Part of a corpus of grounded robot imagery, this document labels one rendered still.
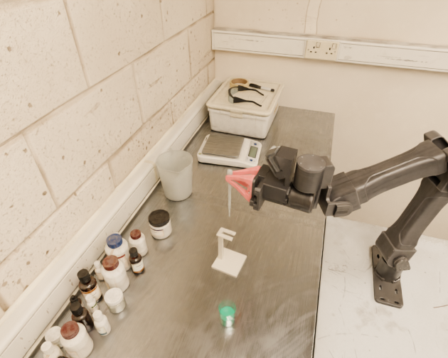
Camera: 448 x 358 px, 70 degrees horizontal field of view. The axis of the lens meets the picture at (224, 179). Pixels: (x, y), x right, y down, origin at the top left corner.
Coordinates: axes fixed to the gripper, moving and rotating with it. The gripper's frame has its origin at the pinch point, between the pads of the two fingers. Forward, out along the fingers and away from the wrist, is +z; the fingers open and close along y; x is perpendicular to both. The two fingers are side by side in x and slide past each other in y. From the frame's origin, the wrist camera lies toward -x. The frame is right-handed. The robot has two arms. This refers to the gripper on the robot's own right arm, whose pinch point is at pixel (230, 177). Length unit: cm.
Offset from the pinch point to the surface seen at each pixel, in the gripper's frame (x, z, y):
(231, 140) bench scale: 28, 25, -56
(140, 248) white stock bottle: 28.7, 24.8, 9.4
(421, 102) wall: 22, -49, -117
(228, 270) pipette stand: 32.1, -1.2, 3.1
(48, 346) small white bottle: 24, 24, 42
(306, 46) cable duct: -1, 8, -104
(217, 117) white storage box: 25, 37, -67
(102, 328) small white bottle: 28.8, 18.5, 32.8
